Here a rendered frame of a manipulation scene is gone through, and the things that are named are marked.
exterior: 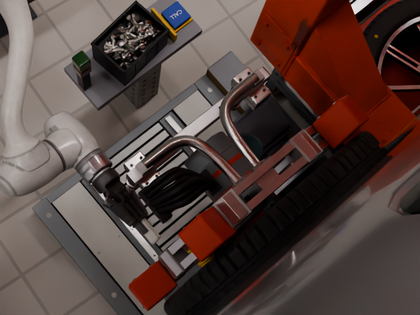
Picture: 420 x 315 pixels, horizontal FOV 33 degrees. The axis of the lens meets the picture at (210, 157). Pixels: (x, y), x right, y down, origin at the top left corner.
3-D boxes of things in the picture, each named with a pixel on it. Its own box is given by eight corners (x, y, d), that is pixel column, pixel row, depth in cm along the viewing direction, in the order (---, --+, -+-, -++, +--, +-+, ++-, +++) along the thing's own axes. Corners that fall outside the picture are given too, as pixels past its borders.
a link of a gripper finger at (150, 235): (144, 218, 193) (142, 219, 192) (160, 238, 192) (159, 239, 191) (137, 224, 194) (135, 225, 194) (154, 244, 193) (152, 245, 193)
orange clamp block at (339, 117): (333, 150, 159) (362, 124, 154) (310, 124, 160) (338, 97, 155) (342, 142, 165) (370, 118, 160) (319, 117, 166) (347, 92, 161)
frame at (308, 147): (167, 291, 195) (182, 270, 142) (151, 272, 195) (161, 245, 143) (309, 169, 208) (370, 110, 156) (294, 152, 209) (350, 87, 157)
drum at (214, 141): (232, 234, 180) (242, 224, 167) (179, 170, 183) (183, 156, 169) (273, 199, 184) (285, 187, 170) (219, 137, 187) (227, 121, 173)
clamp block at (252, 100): (253, 111, 177) (257, 104, 172) (229, 84, 178) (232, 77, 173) (268, 99, 178) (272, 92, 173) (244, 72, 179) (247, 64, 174)
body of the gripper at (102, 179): (102, 179, 201) (124, 203, 200) (85, 187, 194) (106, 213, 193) (117, 162, 197) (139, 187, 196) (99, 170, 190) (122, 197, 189)
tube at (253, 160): (254, 178, 164) (263, 167, 154) (200, 115, 166) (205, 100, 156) (309, 132, 169) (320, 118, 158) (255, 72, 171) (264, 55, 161)
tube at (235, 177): (189, 232, 159) (194, 224, 149) (134, 167, 161) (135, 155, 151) (247, 184, 164) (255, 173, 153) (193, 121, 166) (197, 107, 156)
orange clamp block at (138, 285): (176, 287, 172) (147, 312, 169) (155, 262, 173) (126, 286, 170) (178, 284, 165) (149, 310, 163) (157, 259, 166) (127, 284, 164)
